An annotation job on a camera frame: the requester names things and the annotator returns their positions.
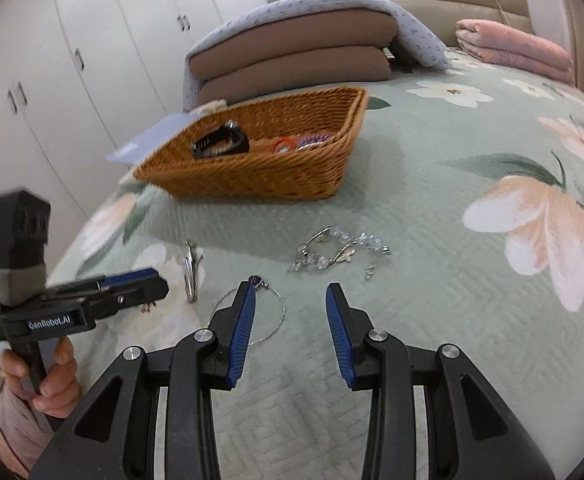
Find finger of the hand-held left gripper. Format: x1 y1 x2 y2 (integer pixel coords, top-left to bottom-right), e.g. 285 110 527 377
89 280 170 320
46 268 161 295

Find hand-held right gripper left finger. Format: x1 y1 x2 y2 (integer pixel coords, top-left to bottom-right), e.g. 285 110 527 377
29 280 259 480

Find folded pink blanket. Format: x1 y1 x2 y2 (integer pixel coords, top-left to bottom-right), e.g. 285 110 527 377
454 18 576 86

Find blue-grey patterned blanket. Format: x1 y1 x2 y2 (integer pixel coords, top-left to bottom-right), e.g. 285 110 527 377
184 0 453 112

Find white wardrobe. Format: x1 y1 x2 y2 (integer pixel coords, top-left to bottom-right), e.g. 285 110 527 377
0 0 223 243

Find brown wicker basket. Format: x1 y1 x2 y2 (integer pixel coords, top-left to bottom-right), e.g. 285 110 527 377
132 86 370 201

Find green floral bedspread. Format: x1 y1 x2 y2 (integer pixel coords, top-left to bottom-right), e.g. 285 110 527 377
46 47 584 480

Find silver crystal chain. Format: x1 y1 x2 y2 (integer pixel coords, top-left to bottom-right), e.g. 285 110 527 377
287 226 391 279

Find stacked brown pillows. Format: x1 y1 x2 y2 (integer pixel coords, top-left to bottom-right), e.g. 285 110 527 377
190 10 399 109

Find black wrist watch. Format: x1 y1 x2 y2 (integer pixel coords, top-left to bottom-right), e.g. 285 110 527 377
190 119 251 160

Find purple coil hair tie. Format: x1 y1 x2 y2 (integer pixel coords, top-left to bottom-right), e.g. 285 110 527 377
296 131 333 152

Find silver metal hair clip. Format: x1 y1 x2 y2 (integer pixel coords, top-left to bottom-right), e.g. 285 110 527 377
184 240 204 304

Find person's left forearm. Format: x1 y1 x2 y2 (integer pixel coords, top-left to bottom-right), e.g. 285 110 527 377
0 382 65 479

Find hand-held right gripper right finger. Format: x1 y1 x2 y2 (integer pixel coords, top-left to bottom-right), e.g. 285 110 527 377
324 282 555 480

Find person's left hand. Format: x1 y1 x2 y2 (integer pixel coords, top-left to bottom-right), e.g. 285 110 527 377
0 337 80 414

